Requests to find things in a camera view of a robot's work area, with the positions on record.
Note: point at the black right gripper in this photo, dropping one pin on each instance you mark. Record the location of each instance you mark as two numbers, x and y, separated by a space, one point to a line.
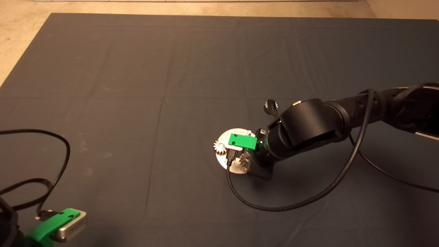
262 168

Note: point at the small steel planetary gear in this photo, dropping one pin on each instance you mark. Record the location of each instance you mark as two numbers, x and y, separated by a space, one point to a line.
219 147
267 107
245 160

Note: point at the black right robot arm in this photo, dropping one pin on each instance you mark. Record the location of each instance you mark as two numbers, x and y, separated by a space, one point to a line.
308 123

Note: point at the round metal carrier plate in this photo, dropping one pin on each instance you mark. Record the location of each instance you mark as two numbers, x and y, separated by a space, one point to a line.
223 161

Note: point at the dark grey table cloth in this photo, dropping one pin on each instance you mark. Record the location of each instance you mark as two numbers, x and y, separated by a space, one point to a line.
137 68

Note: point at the green right camera mount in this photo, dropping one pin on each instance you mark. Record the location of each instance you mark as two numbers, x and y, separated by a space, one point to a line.
243 141

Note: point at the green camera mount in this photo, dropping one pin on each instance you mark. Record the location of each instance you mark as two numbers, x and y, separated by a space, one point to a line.
48 226
243 141

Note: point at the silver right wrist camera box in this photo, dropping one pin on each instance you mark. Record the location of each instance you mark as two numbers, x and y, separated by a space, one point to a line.
230 147

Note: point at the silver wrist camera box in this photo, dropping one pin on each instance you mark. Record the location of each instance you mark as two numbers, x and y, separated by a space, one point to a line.
230 147
73 226

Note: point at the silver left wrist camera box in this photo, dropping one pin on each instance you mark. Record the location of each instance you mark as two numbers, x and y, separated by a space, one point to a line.
73 226

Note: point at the green left camera mount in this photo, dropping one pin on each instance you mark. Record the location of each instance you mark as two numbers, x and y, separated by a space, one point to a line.
48 226

